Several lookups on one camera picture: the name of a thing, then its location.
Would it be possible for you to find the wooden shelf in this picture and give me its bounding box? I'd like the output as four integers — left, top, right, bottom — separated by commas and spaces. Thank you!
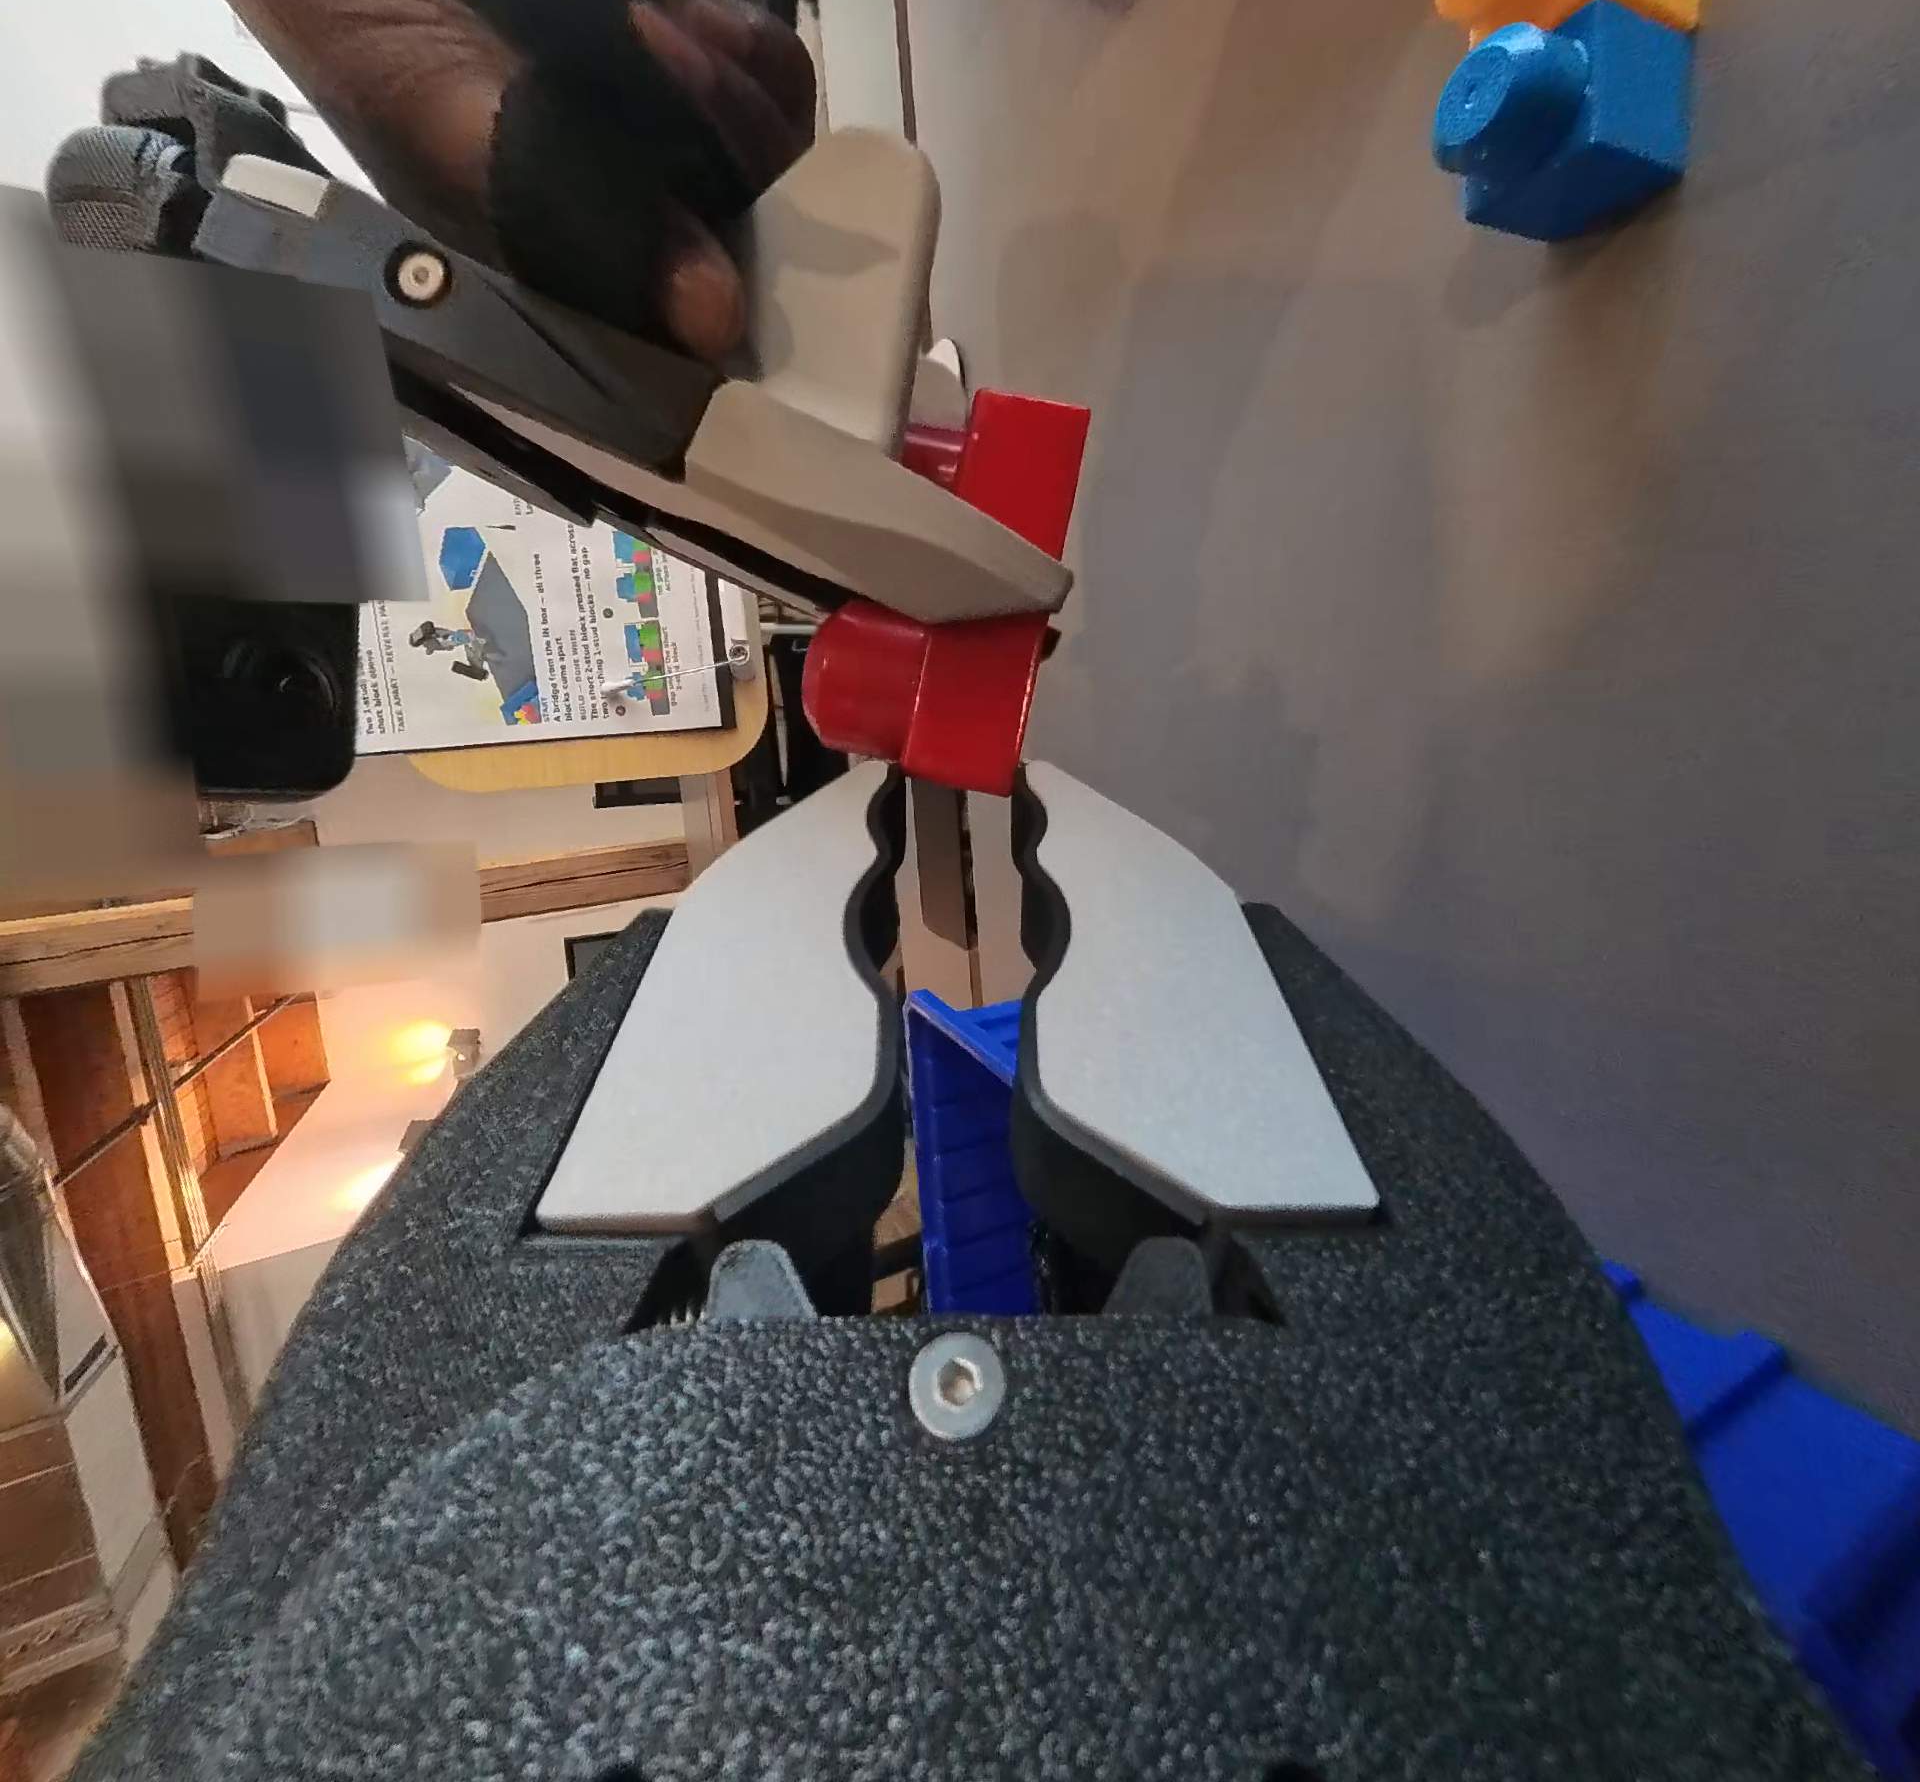
0, 896, 335, 1563

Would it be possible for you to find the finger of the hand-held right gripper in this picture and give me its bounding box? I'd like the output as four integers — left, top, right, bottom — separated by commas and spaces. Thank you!
402, 377, 1079, 624
743, 128, 947, 455

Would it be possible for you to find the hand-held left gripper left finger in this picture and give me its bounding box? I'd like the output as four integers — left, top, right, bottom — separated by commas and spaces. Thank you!
533, 763, 912, 1237

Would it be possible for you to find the blue plastic bin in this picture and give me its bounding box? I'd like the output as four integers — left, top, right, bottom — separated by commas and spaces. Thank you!
900, 987, 1920, 1725

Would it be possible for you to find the blue mega block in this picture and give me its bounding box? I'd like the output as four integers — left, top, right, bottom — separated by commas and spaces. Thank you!
1427, 0, 1697, 243

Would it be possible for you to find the printed instruction sheet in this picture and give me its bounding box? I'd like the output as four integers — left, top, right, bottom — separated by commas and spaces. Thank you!
360, 455, 739, 759

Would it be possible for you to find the red mega block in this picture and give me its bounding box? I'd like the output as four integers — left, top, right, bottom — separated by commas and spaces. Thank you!
802, 387, 1093, 798

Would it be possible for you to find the person's right hand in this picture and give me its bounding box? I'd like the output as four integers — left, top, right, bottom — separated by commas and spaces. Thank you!
142, 0, 821, 361

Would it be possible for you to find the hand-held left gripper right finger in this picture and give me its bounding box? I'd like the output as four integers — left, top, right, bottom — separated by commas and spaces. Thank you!
1007, 759, 1381, 1226

